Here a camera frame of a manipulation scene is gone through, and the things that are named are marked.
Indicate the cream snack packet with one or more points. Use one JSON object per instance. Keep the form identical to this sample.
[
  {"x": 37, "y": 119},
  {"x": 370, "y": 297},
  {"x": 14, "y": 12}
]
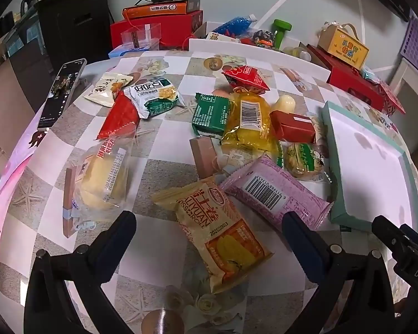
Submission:
[{"x": 104, "y": 88}]

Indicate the yellow white card box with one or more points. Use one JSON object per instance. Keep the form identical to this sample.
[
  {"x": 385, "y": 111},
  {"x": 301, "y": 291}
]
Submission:
[{"x": 221, "y": 37}]

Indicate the green dumbbell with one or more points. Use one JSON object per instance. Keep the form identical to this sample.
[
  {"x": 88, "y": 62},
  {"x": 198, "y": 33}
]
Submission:
[{"x": 281, "y": 31}]

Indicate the smartphone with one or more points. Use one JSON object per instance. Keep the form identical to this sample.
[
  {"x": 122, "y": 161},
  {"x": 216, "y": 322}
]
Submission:
[{"x": 61, "y": 94}]

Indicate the small red box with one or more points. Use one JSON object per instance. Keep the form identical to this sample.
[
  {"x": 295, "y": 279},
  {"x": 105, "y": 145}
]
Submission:
[{"x": 292, "y": 127}]

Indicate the colourful toy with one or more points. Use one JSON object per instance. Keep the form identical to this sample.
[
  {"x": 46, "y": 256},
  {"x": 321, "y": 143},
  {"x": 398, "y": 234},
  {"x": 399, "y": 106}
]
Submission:
[{"x": 263, "y": 38}]

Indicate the white frame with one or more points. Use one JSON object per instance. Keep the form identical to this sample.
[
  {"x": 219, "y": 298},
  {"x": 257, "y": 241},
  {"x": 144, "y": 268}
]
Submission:
[{"x": 404, "y": 76}]

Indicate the light blue packet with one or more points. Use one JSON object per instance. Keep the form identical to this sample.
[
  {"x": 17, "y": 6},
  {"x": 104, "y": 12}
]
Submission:
[{"x": 367, "y": 73}]

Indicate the pale yellow jelly cup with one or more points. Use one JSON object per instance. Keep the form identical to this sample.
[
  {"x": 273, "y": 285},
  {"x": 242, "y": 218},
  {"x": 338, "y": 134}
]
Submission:
[{"x": 284, "y": 104}]

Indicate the red gift box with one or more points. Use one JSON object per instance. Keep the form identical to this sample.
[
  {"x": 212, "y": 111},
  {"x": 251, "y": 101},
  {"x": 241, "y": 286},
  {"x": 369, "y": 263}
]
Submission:
[{"x": 174, "y": 24}]

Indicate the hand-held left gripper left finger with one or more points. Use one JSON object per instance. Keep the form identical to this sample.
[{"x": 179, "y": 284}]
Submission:
[{"x": 124, "y": 228}]

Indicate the clear plastic cups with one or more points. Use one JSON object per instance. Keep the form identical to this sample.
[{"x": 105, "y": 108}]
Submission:
[{"x": 298, "y": 53}]

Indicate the white green snack packet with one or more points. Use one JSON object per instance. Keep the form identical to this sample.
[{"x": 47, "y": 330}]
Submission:
[{"x": 153, "y": 95}]

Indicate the clear plastic box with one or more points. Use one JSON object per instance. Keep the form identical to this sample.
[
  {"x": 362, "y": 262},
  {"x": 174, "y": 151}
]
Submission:
[{"x": 139, "y": 36}]

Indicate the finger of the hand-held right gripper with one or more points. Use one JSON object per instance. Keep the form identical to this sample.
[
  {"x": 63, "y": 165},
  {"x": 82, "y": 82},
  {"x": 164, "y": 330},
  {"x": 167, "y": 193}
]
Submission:
[
  {"x": 416, "y": 238},
  {"x": 390, "y": 233}
]

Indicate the blue box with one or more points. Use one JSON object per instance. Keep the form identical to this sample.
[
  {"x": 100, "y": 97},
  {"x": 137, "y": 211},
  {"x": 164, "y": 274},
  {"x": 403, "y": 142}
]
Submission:
[{"x": 125, "y": 51}]

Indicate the pink snack packet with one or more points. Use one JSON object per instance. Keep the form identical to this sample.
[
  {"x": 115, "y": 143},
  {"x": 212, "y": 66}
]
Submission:
[{"x": 271, "y": 188}]

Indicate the red box with window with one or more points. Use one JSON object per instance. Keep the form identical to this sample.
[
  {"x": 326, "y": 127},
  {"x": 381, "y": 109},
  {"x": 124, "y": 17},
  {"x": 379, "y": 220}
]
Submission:
[{"x": 348, "y": 80}]

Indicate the yellow roll snack packet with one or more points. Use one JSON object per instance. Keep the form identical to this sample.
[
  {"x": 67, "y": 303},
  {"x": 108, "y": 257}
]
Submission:
[{"x": 212, "y": 229}]

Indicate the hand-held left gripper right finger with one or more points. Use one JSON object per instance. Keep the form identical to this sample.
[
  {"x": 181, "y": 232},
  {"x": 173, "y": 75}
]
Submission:
[{"x": 299, "y": 240}]

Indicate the blue bead bottle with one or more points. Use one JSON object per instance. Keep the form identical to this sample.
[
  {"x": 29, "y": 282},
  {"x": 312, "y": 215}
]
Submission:
[{"x": 231, "y": 26}]

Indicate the orange box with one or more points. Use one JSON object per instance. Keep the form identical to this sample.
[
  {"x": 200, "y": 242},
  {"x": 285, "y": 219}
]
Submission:
[{"x": 153, "y": 9}]

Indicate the clear bread packet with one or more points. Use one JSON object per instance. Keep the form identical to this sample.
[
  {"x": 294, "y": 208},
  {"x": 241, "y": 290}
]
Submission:
[{"x": 101, "y": 170}]

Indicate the green white cookie packet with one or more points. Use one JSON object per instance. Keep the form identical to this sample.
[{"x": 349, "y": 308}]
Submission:
[{"x": 303, "y": 160}]

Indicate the black cabinet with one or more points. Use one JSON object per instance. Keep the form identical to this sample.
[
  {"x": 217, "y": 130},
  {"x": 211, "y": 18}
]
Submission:
[{"x": 76, "y": 24}]

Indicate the red triangular snack packet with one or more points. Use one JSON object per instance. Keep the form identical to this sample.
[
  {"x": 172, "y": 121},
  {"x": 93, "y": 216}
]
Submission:
[{"x": 245, "y": 76}]

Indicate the yellow carry box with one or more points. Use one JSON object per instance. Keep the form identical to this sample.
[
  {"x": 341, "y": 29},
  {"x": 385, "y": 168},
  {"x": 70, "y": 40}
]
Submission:
[{"x": 345, "y": 47}]

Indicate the teal box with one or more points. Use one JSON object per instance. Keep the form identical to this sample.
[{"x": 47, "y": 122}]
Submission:
[{"x": 365, "y": 167}]

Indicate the red patterned bag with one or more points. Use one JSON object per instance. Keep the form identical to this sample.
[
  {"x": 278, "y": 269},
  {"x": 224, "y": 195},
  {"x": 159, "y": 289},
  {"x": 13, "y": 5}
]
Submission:
[{"x": 390, "y": 95}]

